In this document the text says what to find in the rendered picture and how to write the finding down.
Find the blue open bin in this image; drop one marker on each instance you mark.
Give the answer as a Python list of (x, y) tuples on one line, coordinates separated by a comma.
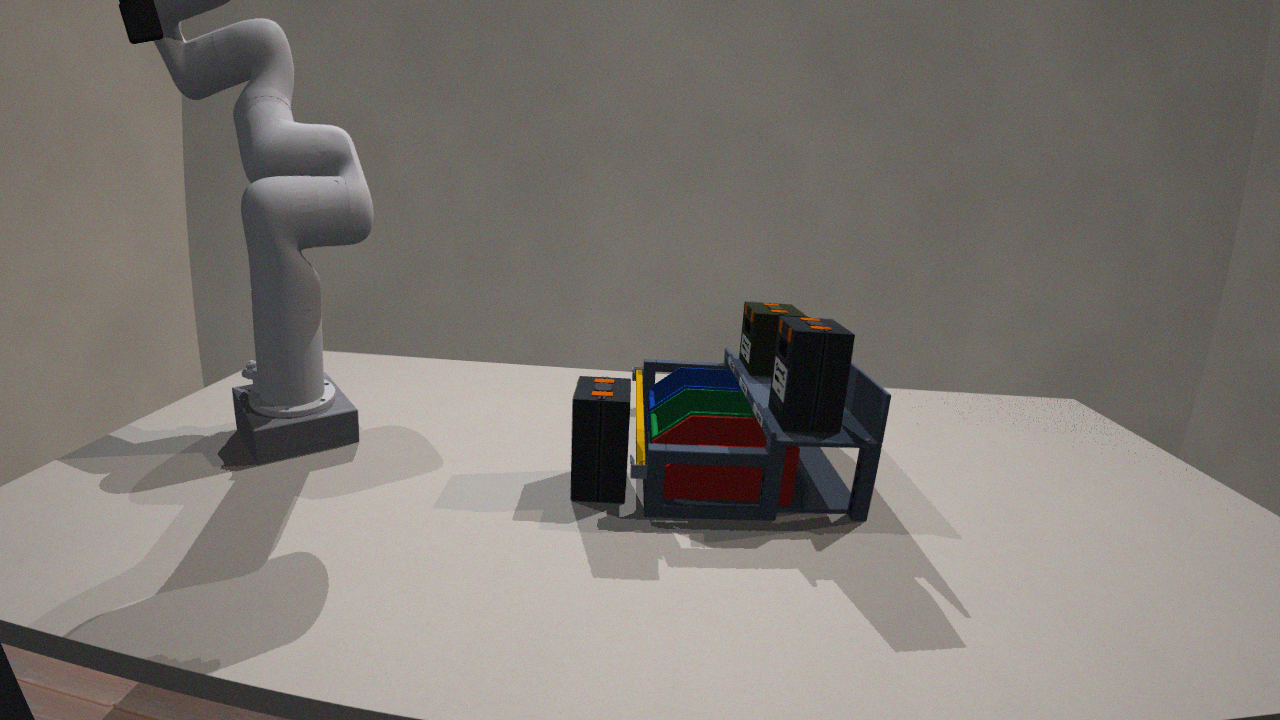
[(689, 378)]

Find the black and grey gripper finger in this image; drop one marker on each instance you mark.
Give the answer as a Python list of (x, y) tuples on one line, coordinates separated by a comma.
[(141, 20)]

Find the dark grey case with orange latches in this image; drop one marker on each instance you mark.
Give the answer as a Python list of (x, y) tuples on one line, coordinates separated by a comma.
[(810, 374)]

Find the dark blue metal shelf rack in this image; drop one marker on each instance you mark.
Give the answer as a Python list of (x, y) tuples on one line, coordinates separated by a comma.
[(863, 426)]

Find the yellow bar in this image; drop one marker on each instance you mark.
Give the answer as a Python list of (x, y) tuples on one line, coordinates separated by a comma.
[(640, 439)]

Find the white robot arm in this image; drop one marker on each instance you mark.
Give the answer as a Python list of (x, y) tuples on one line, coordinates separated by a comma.
[(284, 213)]

